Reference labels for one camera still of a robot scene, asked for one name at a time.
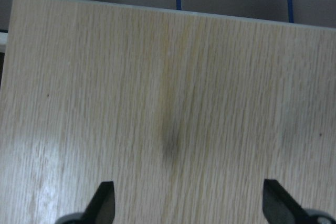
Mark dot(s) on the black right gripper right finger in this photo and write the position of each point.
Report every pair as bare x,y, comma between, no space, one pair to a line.
280,207

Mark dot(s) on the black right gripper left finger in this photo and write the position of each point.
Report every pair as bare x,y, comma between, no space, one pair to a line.
100,209

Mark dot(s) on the wooden drawer cabinet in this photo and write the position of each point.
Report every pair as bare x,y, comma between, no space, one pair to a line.
187,113

